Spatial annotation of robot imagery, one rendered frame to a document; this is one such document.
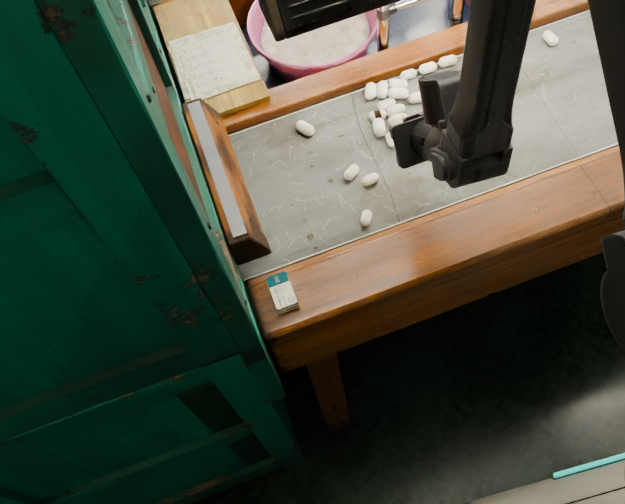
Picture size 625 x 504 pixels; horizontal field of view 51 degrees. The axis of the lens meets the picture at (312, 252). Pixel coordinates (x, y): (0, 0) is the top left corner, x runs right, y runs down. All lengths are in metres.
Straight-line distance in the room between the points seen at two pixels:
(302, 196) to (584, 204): 0.46
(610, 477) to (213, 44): 1.16
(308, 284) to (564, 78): 0.62
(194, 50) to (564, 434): 1.25
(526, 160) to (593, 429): 0.84
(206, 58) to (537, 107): 0.63
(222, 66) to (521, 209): 0.61
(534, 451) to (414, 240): 0.85
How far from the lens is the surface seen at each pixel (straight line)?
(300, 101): 1.24
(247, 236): 0.97
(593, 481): 1.49
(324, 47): 1.36
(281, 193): 1.15
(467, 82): 0.74
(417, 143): 0.94
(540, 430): 1.78
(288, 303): 1.00
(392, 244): 1.05
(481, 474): 1.73
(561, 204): 1.13
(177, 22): 1.42
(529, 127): 1.24
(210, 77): 1.29
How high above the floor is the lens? 1.69
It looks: 61 degrees down
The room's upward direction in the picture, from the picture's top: 12 degrees counter-clockwise
